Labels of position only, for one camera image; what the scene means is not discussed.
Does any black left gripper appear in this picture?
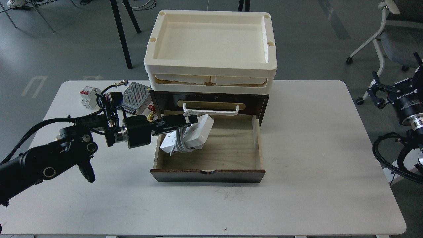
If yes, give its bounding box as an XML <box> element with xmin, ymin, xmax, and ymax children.
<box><xmin>124</xmin><ymin>114</ymin><xmax>198</xmax><ymax>149</ymax></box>

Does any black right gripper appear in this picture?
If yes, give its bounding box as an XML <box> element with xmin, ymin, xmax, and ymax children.
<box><xmin>367</xmin><ymin>52</ymin><xmax>423</xmax><ymax>126</ymax></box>

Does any white power strip with cable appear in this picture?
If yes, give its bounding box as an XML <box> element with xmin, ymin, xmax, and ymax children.
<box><xmin>160</xmin><ymin>114</ymin><xmax>214</xmax><ymax>155</ymax></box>

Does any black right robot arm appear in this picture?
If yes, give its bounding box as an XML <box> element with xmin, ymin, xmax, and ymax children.
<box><xmin>367</xmin><ymin>52</ymin><xmax>423</xmax><ymax>184</ymax></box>

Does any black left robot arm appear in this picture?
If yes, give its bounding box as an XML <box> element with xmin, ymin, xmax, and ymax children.
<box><xmin>0</xmin><ymin>114</ymin><xmax>198</xmax><ymax>206</ymax></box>

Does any metal mesh power supply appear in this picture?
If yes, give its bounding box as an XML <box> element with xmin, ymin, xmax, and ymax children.
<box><xmin>121</xmin><ymin>82</ymin><xmax>152</xmax><ymax>115</ymax></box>

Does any cream plastic tray lower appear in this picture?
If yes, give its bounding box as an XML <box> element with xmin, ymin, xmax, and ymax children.
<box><xmin>148</xmin><ymin>73</ymin><xmax>274</xmax><ymax>95</ymax></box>

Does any cream plastic tray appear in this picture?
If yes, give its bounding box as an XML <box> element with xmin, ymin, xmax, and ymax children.
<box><xmin>148</xmin><ymin>73</ymin><xmax>274</xmax><ymax>95</ymax></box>
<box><xmin>144</xmin><ymin>10</ymin><xmax>278</xmax><ymax>78</ymax></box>

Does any white office chair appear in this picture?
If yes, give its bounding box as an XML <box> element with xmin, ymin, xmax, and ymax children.
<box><xmin>345</xmin><ymin>0</ymin><xmax>423</xmax><ymax>105</ymax></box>

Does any open wooden drawer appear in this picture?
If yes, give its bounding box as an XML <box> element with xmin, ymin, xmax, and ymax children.
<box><xmin>150</xmin><ymin>115</ymin><xmax>266</xmax><ymax>183</ymax></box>

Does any white red circuit breaker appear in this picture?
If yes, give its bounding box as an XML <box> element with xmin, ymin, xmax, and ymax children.
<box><xmin>80</xmin><ymin>86</ymin><xmax>101</xmax><ymax>110</ymax></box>

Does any black table leg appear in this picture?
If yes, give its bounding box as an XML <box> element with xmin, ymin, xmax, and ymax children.
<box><xmin>110</xmin><ymin>0</ymin><xmax>141</xmax><ymax>69</ymax></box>

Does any cream plastic tray top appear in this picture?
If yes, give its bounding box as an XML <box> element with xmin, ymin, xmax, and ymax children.
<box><xmin>144</xmin><ymin>10</ymin><xmax>278</xmax><ymax>78</ymax></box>

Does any brass valve red handle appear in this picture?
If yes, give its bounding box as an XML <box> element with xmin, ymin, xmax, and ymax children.
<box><xmin>146</xmin><ymin>104</ymin><xmax>156</xmax><ymax>122</ymax></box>

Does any white drawer handle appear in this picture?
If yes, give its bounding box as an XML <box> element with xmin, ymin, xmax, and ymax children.
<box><xmin>183</xmin><ymin>103</ymin><xmax>239</xmax><ymax>116</ymax></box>

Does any black wrist camera with cable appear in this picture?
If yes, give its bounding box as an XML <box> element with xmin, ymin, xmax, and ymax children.
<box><xmin>96</xmin><ymin>80</ymin><xmax>129</xmax><ymax>134</ymax></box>

